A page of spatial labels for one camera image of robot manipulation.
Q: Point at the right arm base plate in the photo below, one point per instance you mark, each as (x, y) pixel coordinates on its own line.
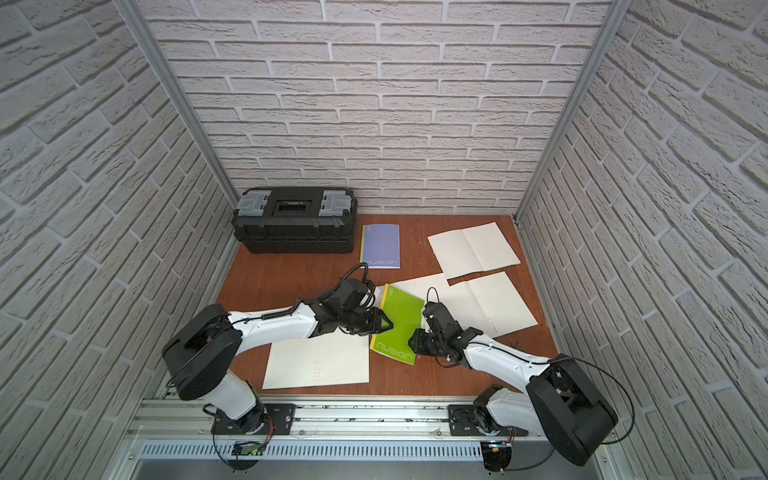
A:
(467, 420)

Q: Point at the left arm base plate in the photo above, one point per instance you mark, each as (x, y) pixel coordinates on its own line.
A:
(275, 418)

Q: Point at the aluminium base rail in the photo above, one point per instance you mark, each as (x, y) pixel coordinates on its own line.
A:
(366, 428)

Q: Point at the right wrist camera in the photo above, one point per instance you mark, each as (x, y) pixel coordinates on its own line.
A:
(440, 320)

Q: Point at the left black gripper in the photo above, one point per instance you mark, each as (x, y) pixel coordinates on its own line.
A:
(366, 320)

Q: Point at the black plastic toolbox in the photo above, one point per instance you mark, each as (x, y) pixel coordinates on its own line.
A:
(319, 220)

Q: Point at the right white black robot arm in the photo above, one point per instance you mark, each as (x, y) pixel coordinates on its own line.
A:
(551, 397)

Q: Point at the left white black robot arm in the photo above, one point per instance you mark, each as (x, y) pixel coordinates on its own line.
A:
(198, 358)

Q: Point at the purple cover notebook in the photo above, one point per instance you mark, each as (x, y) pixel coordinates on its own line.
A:
(380, 246)

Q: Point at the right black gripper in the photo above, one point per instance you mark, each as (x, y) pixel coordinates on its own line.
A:
(417, 346)

